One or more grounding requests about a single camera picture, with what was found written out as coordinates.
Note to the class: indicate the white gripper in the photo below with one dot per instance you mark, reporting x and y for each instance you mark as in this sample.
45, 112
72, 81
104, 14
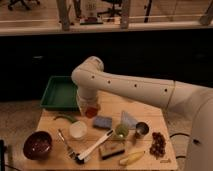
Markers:
87, 98

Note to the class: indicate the red apple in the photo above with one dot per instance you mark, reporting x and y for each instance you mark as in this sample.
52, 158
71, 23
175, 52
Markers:
91, 112

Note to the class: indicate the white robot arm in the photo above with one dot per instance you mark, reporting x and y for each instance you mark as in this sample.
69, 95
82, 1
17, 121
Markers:
173, 96

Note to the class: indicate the white paper cup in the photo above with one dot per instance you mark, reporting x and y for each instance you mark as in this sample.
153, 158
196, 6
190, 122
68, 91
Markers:
78, 130

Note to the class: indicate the green cup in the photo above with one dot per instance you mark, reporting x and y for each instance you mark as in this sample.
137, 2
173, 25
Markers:
121, 131

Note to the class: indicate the metal cup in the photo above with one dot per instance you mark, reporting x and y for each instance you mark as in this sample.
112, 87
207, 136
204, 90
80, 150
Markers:
141, 130

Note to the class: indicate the green plastic tray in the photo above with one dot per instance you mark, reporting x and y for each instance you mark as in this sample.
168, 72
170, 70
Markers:
60, 94

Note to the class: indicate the blue sponge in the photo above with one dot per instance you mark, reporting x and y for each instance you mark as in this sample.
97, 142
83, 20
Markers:
102, 122

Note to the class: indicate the grey folded cloth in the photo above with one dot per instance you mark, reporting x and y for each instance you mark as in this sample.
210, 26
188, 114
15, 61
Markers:
128, 120

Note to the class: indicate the dark red bowl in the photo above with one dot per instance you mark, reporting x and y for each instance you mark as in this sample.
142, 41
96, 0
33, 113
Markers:
38, 146

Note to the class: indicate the yellow corn cob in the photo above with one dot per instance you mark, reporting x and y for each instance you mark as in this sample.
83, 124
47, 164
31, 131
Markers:
131, 158

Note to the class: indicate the bunch of dark grapes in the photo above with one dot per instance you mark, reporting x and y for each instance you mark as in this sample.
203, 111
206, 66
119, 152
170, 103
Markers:
158, 145

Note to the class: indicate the office chair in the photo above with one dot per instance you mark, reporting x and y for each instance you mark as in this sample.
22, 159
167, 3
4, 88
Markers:
112, 11

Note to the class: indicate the white handled brush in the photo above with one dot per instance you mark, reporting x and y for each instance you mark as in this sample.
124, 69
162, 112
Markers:
82, 156

